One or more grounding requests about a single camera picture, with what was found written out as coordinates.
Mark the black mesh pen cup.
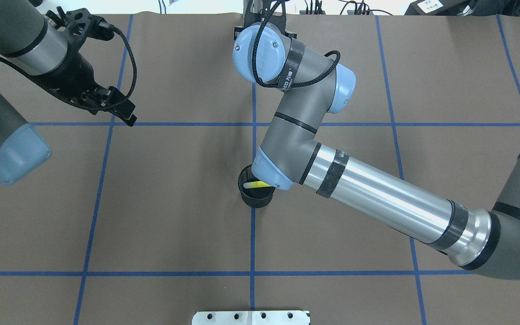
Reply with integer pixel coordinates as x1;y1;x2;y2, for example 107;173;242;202
237;164;276;209

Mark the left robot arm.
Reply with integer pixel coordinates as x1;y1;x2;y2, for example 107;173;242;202
0;0;138;186

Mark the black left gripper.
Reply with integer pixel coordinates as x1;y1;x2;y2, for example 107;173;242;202
39;7;137;126

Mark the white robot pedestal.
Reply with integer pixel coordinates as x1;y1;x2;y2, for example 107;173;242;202
191;310;311;325

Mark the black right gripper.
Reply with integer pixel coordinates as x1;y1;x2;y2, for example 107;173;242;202
234;0;297;38

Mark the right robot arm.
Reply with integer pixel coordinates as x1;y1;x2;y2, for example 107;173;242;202
233;0;520;280

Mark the yellow marker pen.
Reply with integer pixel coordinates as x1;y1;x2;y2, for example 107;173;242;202
243;181;272;189

